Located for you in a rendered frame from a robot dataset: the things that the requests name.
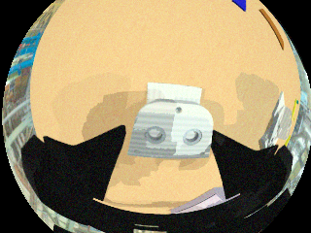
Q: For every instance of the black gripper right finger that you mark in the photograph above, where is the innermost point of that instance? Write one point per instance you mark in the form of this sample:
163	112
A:
237	163

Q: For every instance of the blue flat bar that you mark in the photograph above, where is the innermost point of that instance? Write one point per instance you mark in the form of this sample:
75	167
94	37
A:
241	4

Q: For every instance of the orange flat plate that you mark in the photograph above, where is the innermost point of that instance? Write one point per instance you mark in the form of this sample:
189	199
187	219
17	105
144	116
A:
274	29

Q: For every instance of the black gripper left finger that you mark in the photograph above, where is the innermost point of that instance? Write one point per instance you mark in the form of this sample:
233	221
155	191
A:
92	160

